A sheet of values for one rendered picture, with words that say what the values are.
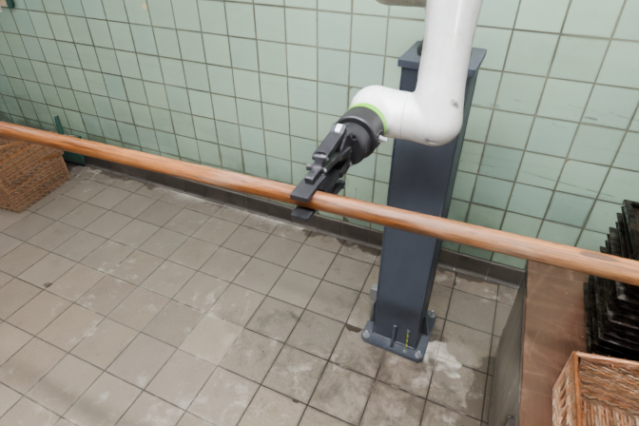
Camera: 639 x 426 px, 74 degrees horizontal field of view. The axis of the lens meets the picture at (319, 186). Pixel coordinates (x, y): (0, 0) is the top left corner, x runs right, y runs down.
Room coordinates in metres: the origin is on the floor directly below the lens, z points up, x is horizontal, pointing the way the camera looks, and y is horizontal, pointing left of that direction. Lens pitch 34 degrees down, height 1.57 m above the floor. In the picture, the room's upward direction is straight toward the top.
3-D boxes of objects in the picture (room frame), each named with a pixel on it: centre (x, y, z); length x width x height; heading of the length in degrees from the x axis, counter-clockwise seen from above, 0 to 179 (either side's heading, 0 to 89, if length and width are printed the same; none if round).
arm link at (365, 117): (0.76, -0.08, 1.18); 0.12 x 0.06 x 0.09; 66
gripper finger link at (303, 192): (0.55, 0.02, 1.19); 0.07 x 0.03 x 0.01; 156
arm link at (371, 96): (0.85, -0.12, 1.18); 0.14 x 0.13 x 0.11; 156
